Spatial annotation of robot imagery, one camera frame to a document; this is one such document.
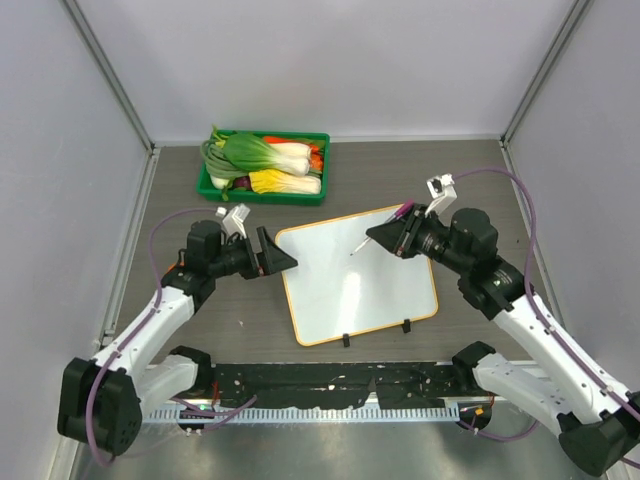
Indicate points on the left aluminium frame post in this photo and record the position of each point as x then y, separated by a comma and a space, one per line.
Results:
100, 58

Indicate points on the right aluminium frame post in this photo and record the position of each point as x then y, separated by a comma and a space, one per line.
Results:
568, 27

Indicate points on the orange framed whiteboard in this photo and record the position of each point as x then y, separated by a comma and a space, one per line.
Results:
334, 292

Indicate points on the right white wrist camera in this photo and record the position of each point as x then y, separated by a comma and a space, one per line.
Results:
442, 191

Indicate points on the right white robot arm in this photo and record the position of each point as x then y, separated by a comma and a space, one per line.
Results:
594, 416

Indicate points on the green bok choy toy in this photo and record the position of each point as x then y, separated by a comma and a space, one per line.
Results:
251, 153

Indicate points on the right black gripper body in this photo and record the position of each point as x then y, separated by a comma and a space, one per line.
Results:
414, 231

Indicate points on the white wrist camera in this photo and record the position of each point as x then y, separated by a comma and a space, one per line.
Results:
232, 222
442, 191

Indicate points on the purple eggplant toy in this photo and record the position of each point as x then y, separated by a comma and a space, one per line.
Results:
242, 184

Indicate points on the aluminium frame post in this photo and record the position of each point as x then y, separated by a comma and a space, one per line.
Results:
100, 58
568, 27

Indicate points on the yellow cabbage toy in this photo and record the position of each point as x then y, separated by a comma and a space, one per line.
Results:
276, 181

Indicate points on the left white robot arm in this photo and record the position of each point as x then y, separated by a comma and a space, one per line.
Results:
105, 399

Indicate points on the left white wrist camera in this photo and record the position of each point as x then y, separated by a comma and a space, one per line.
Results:
232, 222

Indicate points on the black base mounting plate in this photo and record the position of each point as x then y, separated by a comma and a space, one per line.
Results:
339, 386

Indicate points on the green plastic tray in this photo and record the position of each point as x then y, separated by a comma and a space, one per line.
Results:
207, 190

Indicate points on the aluminium rail with cable duct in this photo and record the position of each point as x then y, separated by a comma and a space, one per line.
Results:
280, 414

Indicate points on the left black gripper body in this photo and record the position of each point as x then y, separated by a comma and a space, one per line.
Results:
246, 262

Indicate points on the green bean bundle toy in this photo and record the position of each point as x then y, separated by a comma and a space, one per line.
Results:
221, 171

